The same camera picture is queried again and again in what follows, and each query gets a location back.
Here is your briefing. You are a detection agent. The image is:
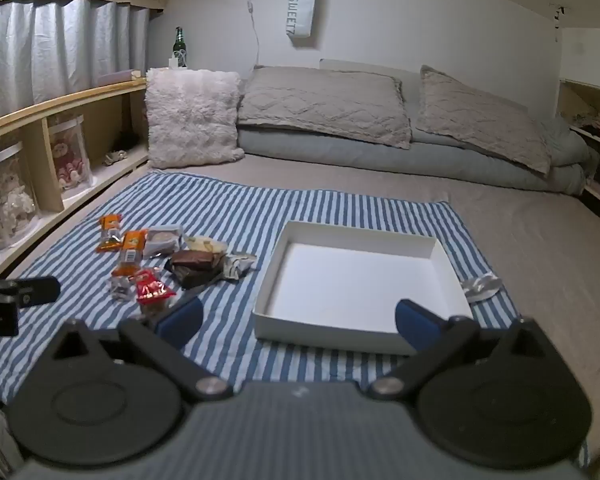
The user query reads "red rice cracker packet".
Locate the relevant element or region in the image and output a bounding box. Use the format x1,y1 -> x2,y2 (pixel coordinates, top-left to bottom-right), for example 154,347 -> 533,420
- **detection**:
134,269 -> 175,308

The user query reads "brown cake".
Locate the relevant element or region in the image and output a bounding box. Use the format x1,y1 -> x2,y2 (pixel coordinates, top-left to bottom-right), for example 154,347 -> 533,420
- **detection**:
164,250 -> 226,289

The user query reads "orange snack packet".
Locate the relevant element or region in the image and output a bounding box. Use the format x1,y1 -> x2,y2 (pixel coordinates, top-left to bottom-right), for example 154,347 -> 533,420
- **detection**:
96,214 -> 122,252
111,230 -> 147,278

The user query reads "clear round pastry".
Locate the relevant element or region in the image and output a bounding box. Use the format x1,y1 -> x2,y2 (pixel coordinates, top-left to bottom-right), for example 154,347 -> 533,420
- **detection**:
143,226 -> 183,259

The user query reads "yellow patterned white packet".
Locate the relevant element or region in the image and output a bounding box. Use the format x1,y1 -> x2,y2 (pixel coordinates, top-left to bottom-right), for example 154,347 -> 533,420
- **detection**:
184,235 -> 227,255

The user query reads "green white snack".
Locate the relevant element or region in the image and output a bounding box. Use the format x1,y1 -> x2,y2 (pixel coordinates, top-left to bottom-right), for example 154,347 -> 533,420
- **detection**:
222,252 -> 258,282

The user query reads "clear jar white plush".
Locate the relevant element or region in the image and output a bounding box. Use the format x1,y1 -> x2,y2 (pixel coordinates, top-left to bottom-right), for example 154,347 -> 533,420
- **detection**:
0,142 -> 40,249

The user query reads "silver ribbon piece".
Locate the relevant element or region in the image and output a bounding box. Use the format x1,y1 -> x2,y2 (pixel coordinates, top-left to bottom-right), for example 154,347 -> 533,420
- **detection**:
460,272 -> 503,304

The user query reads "small silver snack packet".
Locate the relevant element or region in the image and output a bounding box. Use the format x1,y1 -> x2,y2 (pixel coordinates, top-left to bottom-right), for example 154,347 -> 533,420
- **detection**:
109,275 -> 134,301

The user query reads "blue white striped cloth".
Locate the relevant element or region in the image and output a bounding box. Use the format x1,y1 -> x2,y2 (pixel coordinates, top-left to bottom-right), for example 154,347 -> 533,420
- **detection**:
0,169 -> 592,466

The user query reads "white cardboard box tray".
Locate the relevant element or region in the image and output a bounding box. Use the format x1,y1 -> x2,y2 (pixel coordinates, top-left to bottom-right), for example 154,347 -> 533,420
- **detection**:
252,221 -> 471,356

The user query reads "wooden bedside shelf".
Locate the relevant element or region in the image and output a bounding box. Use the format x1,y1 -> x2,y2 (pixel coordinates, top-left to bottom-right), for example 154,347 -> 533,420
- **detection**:
0,72 -> 148,276

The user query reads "grey window curtain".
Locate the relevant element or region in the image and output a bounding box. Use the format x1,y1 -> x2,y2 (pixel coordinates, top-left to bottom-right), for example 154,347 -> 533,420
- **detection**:
0,0 -> 150,117

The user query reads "right beige quilted pillow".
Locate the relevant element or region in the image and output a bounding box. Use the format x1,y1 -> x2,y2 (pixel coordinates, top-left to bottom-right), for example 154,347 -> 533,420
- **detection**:
417,65 -> 550,176

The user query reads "beige quilted pillow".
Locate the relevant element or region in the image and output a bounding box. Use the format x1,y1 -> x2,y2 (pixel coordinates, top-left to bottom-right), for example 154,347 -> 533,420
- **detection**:
237,66 -> 412,150
417,65 -> 550,176

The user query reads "grey folded duvet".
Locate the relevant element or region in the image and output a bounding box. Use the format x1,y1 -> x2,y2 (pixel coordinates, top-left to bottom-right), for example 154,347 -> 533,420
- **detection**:
237,119 -> 600,195

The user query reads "fluffy white cushion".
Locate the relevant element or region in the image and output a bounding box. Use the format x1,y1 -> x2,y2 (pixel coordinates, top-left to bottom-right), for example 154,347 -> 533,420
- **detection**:
145,68 -> 245,169

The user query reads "left beige quilted pillow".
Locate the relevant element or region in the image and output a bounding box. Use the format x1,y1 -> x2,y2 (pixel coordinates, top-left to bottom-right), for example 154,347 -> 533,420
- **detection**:
237,66 -> 412,150

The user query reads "green glass bottle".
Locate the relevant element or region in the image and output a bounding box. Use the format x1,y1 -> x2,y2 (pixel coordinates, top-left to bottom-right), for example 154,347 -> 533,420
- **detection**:
172,26 -> 187,67

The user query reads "right wooden shelf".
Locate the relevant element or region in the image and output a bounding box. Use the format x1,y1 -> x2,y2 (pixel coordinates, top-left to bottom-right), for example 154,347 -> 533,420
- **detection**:
556,27 -> 600,217

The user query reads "white hanging tote bag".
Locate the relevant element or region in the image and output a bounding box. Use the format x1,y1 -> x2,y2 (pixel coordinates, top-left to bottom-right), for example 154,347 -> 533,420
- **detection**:
285,0 -> 316,40

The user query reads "white hanging cable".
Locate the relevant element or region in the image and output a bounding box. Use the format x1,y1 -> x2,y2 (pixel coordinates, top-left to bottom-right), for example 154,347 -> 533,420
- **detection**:
242,0 -> 262,73

